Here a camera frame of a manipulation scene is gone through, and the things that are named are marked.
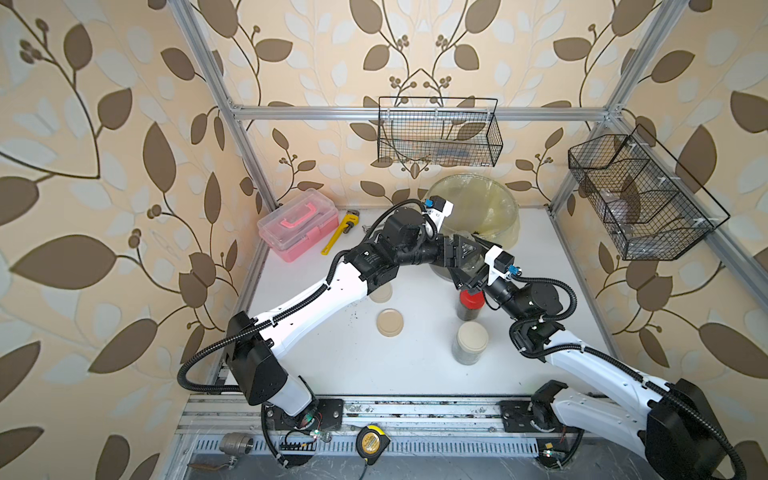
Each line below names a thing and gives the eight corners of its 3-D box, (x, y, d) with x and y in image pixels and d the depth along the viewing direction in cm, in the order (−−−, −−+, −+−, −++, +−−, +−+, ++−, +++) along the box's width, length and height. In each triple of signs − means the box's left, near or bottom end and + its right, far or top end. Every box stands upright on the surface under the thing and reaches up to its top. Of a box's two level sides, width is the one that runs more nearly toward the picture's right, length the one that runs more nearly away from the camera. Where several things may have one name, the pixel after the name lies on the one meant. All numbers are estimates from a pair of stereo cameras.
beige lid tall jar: (453, 365, 83) (461, 350, 74) (450, 339, 88) (457, 321, 79) (480, 365, 83) (491, 350, 74) (476, 338, 88) (485, 321, 79)
